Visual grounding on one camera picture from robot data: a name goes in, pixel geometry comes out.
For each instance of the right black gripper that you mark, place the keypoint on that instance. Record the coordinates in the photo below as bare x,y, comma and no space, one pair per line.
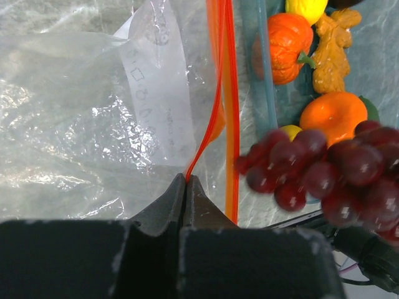
376,259

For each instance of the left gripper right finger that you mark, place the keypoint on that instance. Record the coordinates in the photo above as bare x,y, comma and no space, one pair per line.
221,260

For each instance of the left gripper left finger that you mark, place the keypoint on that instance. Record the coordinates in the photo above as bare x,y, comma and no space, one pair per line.
93,259

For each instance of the purple grape bunch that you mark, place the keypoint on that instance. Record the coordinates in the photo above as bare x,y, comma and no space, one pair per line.
355,181

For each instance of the clear zip top bag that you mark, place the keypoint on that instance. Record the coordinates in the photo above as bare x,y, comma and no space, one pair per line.
103,103

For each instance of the green lime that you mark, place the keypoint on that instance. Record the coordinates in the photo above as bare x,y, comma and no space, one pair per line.
372,111

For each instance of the yellow lemon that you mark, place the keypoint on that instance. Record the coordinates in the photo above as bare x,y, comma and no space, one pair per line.
291,131

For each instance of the orange tangerine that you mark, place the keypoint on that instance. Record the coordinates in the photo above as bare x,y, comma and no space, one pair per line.
335,114

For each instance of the teal plastic tray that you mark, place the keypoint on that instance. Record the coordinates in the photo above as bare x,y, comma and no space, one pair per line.
373,60

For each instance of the orange ginger root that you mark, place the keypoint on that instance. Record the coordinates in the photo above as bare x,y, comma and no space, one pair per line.
331,62

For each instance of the small orange pumpkin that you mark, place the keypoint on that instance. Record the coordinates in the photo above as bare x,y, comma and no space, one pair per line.
290,39

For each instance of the dark purple plum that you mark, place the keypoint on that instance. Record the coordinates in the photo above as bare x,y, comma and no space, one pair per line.
343,4

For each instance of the yellow squash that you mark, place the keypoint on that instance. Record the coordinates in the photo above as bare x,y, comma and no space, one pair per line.
311,10

